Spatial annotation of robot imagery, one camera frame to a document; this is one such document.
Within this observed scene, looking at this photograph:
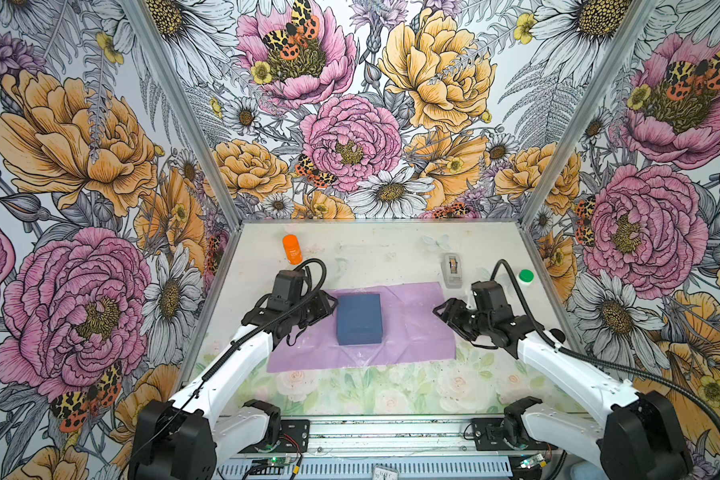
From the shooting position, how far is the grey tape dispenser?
3.37 feet

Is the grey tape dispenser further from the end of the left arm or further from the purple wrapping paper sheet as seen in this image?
the end of the left arm

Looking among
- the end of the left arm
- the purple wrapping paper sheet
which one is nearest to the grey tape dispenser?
the purple wrapping paper sheet
